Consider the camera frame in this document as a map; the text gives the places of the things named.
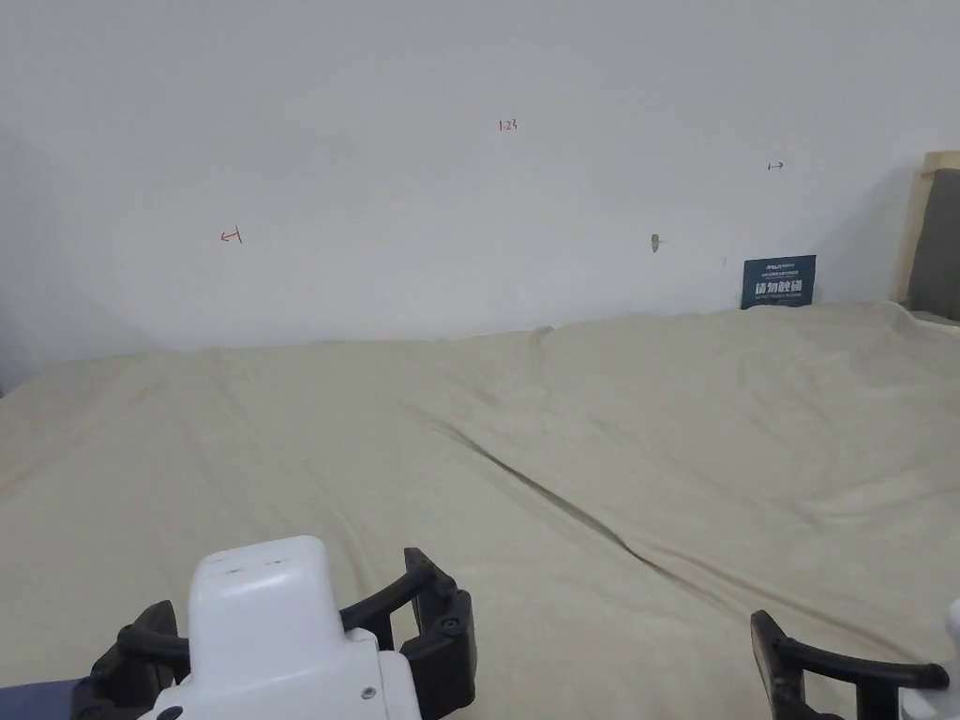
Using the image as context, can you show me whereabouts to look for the bed with beige sheet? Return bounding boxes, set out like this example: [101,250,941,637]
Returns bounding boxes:
[0,299,960,720]

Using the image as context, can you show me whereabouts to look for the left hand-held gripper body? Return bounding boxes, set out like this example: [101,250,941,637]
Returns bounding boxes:
[153,535,423,720]

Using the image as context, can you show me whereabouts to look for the dark blue sign card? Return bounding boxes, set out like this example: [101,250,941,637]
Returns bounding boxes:
[741,256,818,311]

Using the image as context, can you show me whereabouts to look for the dark blue garment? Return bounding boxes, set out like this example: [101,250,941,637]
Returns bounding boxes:
[0,677,98,720]

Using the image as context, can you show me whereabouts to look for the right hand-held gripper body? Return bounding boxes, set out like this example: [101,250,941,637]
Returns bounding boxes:
[895,595,960,720]

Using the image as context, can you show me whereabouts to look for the grey padded headboard, beige frame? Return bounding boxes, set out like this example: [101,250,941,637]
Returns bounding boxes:
[888,149,960,325]

